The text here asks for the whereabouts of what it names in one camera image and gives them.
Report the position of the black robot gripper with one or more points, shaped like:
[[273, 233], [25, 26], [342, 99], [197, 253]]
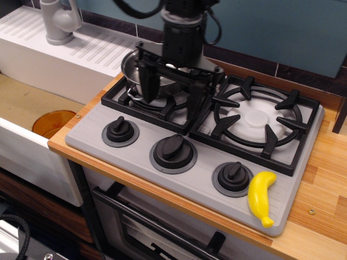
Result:
[[180, 59]]

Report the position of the stainless steel pot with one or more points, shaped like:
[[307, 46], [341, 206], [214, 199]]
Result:
[[138, 73]]

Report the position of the black left burner grate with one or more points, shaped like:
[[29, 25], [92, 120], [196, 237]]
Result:
[[170, 111]]

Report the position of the black burner grate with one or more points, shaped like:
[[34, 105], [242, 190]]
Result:
[[170, 111], [302, 117]]

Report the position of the black middle stove knob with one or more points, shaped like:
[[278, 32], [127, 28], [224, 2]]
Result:
[[173, 155]]

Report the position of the black stove knob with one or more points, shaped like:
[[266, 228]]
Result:
[[120, 133], [173, 155], [232, 179]]

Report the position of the black left stove knob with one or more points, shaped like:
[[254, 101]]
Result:
[[120, 133]]

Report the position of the white right burner disc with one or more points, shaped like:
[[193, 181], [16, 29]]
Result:
[[255, 115]]

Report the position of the black right burner grate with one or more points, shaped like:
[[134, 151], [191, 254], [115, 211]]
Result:
[[302, 117]]

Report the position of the black right stove knob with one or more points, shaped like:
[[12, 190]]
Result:
[[232, 179]]

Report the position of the grey toy stove top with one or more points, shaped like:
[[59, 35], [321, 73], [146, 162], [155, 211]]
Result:
[[196, 183]]

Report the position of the grey toy faucet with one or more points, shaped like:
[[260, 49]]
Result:
[[59, 23]]

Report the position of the white toy sink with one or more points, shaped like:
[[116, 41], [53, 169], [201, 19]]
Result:
[[38, 78]]

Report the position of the orange sink drain plate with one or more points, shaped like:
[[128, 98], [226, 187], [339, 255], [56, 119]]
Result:
[[50, 123]]

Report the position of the yellow toy banana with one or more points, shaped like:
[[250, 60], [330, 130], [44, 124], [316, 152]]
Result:
[[258, 200]]

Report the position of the toy oven door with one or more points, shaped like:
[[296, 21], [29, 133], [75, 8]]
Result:
[[144, 228]]

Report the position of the black oven door handle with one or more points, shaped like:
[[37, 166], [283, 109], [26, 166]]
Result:
[[210, 252]]

